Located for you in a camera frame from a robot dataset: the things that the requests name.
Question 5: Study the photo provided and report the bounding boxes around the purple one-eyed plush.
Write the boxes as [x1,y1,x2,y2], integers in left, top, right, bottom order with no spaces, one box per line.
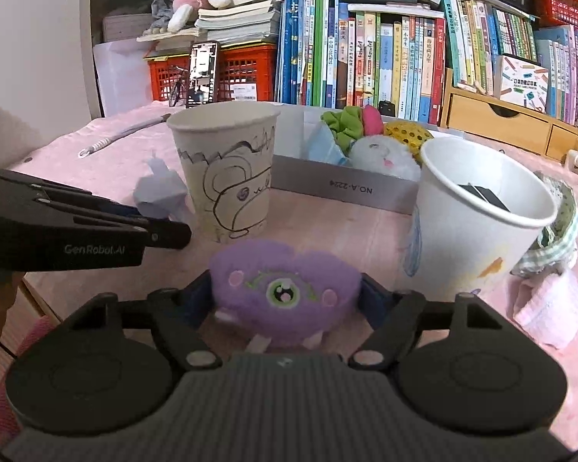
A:
[208,239,363,350]

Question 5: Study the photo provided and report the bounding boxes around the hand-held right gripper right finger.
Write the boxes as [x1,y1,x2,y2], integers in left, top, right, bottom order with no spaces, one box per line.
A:
[349,272,504,371]

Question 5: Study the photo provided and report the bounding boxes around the wooden drawer organizer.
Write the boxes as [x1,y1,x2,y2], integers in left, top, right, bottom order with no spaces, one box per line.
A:
[439,68,578,162]

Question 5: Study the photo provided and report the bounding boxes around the white paper cup blue scribble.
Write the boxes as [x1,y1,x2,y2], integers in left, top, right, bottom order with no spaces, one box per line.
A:
[397,137,558,301]

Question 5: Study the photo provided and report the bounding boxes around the green checked cloth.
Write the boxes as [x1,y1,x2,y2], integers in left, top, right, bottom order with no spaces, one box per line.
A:
[511,171,578,277]

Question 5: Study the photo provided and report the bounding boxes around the grey storage box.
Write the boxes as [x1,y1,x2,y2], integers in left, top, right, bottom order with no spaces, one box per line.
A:
[102,13,155,46]

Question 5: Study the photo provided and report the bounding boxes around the grey cable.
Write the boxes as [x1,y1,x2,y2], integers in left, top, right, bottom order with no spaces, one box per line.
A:
[78,113,173,159]

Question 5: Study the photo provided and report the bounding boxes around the grey plush toy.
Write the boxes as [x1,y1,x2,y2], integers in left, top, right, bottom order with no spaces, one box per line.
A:
[150,0,175,30]

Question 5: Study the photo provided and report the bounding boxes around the red plastic crate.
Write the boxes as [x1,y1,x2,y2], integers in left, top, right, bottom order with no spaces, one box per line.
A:
[143,43,277,107]

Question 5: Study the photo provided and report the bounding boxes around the grey cardboard box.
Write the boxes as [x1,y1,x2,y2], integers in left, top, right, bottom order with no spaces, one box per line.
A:
[268,103,458,215]

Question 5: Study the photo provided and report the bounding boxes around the paper cup with black drawing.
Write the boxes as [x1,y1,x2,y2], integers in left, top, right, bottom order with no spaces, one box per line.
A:
[167,102,281,244]

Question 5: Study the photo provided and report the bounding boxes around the black binder clip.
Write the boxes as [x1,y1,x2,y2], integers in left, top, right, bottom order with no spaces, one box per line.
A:
[457,183,511,213]

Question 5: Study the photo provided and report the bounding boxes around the stack of worn books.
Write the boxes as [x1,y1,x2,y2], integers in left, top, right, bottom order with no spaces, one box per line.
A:
[137,0,282,51]

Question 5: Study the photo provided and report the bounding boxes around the folded white paper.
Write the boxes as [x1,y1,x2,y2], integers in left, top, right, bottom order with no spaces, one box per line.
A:
[132,151,197,224]

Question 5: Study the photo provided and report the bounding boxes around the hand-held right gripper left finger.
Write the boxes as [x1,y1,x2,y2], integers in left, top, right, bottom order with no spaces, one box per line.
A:
[62,269,223,371]

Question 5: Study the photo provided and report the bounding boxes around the white fluffy plush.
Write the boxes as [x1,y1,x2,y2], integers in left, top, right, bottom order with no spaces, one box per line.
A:
[349,135,422,181]

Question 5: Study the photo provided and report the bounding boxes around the yellow sequin pouch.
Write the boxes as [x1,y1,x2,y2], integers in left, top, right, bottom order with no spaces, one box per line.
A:
[383,122,435,164]

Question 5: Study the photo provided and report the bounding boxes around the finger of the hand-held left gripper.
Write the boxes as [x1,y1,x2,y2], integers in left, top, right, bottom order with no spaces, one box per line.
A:
[70,216,192,252]
[0,168,148,221]

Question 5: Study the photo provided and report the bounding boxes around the pink fuzzy cloth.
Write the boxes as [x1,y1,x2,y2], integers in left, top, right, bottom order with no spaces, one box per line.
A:
[0,318,59,446]

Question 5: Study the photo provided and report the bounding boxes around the pink small towel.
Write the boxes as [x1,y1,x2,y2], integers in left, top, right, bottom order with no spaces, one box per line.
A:
[513,267,578,350]

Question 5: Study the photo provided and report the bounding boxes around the row of upright books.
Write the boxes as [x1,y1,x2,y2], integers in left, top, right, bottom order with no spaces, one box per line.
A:
[274,0,578,126]

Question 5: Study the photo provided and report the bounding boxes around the green scrunchie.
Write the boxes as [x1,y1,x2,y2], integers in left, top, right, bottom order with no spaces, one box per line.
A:
[322,106,367,150]

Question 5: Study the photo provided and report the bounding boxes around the blue face mask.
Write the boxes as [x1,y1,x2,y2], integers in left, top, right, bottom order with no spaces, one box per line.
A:
[304,122,352,167]

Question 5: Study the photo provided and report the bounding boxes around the white board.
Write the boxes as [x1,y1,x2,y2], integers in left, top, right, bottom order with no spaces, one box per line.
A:
[93,41,155,119]

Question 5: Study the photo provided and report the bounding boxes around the white card box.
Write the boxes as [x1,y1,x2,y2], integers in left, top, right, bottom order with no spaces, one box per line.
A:
[492,54,550,109]

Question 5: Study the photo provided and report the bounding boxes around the small bicycle model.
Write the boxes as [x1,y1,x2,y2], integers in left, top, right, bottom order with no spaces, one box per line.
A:
[168,65,191,108]

